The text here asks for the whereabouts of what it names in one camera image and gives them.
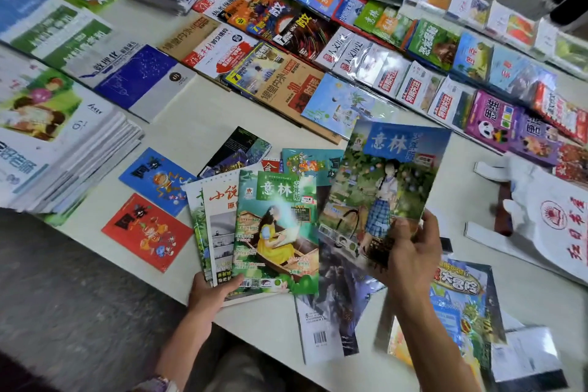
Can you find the light blue sky magazine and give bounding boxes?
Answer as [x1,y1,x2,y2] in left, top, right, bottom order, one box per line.
[300,72,401,141]

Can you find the orange brown magazine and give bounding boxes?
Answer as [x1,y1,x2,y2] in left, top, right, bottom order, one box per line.
[254,53,344,145]

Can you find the row of green blue magazines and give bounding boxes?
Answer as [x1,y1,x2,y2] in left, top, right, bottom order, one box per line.
[331,0,559,105]

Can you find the person's grey trousers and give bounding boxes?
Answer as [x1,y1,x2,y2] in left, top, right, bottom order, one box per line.
[203,343,332,392]

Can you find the red patterned magazine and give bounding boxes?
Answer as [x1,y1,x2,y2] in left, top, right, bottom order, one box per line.
[552,143,588,189]
[532,81,588,145]

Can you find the tan cover magazine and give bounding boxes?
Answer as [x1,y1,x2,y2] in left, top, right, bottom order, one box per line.
[158,13,221,62]

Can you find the person's right hand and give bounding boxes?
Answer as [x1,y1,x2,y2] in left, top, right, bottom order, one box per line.
[367,209,444,303]

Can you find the person's left hand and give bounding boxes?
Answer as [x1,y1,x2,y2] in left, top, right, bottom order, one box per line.
[187,271,246,332]

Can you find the blue starry cover book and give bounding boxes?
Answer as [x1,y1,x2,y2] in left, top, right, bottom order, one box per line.
[94,44,197,124]

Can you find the white magazine red brush print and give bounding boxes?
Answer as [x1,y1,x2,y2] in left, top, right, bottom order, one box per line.
[183,23,261,81]

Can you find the person's right forearm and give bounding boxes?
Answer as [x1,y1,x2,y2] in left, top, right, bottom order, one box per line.
[390,293,484,392]

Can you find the row of white red wrapped magazines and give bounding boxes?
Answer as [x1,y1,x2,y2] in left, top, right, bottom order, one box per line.
[315,25,479,132]

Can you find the purple panda magazine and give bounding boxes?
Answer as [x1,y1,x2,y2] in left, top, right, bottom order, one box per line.
[464,90,523,154]

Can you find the small blue cartoon booklet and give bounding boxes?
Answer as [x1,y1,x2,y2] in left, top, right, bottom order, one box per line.
[119,147,198,218]

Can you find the dark purple magazine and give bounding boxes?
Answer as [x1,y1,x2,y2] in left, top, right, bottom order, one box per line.
[198,126,273,179]

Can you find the blue yellow adventure magazine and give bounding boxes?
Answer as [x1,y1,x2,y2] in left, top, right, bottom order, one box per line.
[387,257,507,390]

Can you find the white magazine with green edge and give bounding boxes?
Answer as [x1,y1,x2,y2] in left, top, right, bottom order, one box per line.
[183,179,215,283]

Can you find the row of white picture booklets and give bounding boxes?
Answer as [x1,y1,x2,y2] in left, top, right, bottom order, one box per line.
[403,0,588,81]

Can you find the small red cartoon booklet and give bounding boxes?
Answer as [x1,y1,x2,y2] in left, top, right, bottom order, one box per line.
[101,193,194,274]

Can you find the white green cover book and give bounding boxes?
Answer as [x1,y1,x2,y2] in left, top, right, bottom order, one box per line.
[10,5,114,72]

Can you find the magazine with plaid skirt girl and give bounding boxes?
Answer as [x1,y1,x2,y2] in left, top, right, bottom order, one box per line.
[317,119,453,278]

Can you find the white plastic bag red print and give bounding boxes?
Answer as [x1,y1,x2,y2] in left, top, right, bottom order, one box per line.
[464,154,588,288]

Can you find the green magazine yellow dress girl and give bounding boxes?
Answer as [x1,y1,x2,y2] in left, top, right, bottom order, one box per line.
[231,170,320,296]

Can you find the white magazine with red title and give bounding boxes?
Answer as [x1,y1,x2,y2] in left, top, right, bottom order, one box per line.
[201,170,259,290]

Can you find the blue yellow photo magazine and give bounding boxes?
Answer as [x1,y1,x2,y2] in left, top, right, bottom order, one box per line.
[222,41,288,97]

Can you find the wristwatch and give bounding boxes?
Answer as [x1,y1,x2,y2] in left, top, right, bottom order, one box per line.
[133,375,180,392]

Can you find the orange fiery magazine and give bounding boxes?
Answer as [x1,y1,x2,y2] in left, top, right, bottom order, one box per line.
[224,0,277,32]

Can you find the person's left forearm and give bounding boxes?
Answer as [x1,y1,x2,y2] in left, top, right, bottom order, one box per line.
[155,316,216,389]

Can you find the purple animal magazine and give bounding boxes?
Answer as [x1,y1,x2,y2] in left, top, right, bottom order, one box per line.
[507,113,560,168]

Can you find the white book with blue script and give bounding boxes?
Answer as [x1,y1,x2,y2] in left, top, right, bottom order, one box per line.
[61,36,145,90]

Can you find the dark magazine in plastic wrap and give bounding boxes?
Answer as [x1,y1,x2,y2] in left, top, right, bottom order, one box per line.
[294,235,386,366]

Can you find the teal cartoon magazine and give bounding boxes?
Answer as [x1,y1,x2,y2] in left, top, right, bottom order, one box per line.
[281,148,345,188]

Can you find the white blue cover book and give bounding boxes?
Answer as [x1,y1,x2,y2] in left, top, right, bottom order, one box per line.
[0,0,83,45]

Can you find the stack of white illustrated magazines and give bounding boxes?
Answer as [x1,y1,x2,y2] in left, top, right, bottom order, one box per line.
[0,49,146,228]

